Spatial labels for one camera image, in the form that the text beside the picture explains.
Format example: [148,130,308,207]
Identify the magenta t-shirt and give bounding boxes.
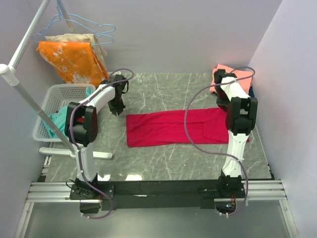
[125,107,250,148]

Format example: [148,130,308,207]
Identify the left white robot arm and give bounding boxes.
[64,74,129,199]

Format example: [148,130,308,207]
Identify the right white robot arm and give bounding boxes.
[213,69,258,178]

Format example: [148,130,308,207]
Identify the folded navy t-shirt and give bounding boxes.
[249,86,255,98]

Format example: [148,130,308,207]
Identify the folded salmon t-shirt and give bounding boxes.
[211,64,253,94]

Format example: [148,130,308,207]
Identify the orange tie-dye cloth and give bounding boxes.
[37,41,108,87]

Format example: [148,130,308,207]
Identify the beige cloth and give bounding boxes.
[45,33,107,69]

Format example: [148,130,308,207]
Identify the white plastic laundry basket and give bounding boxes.
[33,84,96,142]

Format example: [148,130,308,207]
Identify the teal t-shirt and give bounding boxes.
[42,84,96,132]

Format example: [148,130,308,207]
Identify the white clothes rack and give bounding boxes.
[0,0,122,160]

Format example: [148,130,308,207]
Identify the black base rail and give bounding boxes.
[69,177,246,211]

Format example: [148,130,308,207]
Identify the aluminium frame rail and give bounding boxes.
[14,180,299,238]

